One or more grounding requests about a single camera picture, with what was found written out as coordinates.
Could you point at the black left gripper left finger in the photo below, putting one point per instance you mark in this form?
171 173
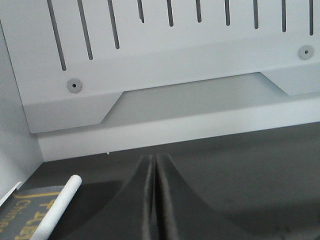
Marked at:
111 210

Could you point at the white rolled paper tube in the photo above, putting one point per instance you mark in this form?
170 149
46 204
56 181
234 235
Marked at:
54 214

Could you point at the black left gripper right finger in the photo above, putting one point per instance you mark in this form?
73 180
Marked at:
182 214

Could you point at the white slotted baffle panel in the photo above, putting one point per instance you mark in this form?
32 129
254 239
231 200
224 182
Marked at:
72 59

